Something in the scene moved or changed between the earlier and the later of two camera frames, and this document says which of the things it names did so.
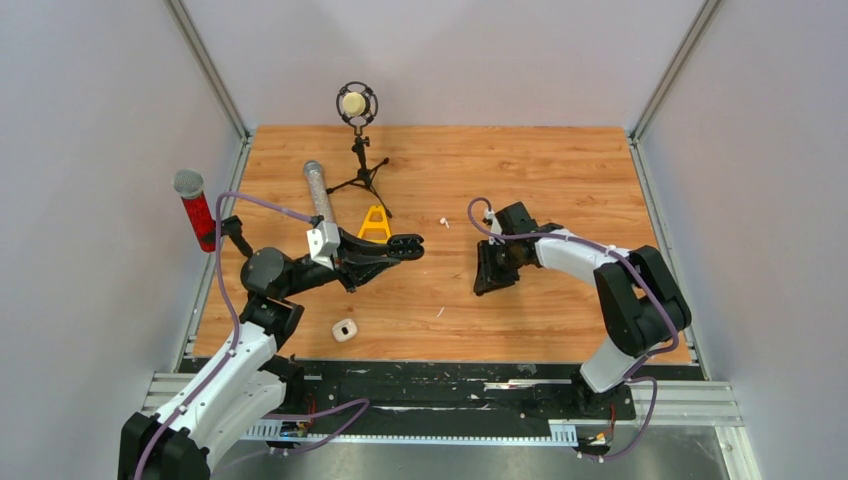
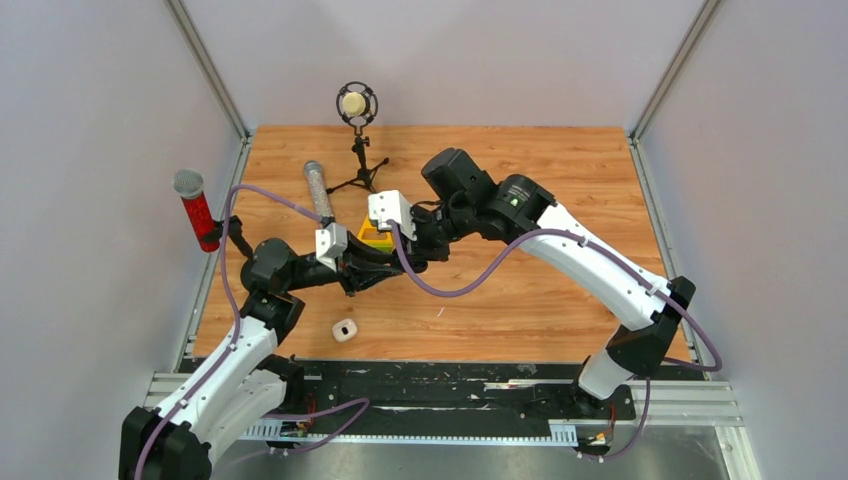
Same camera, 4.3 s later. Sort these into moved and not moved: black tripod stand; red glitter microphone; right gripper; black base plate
Moved: right gripper
Not moved: black tripod stand; red glitter microphone; black base plate
